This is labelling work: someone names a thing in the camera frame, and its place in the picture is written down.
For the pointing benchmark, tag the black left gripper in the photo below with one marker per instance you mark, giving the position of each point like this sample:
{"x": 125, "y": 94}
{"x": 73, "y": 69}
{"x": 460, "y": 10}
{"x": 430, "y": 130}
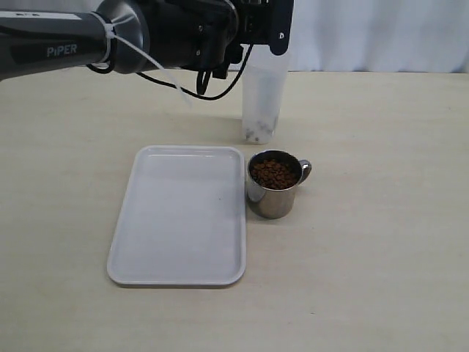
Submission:
{"x": 190, "y": 34}

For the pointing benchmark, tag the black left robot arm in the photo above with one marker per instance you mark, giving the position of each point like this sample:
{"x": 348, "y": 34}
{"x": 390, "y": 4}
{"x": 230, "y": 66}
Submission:
{"x": 37, "y": 42}

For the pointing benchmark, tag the clear plastic tall container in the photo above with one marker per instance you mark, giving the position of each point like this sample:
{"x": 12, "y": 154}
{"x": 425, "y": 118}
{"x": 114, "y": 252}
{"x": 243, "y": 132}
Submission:
{"x": 263, "y": 81}

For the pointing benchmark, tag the white zip tie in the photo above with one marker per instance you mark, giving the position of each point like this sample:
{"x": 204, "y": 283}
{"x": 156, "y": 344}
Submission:
{"x": 127, "y": 43}

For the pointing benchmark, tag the steel mug with kibble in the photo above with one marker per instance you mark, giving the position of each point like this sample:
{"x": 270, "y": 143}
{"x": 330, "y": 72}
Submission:
{"x": 273, "y": 177}

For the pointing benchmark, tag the white plastic tray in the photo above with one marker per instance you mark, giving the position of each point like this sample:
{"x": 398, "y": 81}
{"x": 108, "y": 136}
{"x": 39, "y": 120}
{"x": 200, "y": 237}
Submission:
{"x": 182, "y": 222}

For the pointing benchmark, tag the white curtain backdrop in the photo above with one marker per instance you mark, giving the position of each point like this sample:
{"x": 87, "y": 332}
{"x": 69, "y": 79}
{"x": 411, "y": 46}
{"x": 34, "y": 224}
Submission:
{"x": 368, "y": 36}

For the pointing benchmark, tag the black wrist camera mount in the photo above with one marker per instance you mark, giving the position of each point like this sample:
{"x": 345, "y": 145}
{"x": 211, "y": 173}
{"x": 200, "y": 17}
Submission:
{"x": 265, "y": 23}

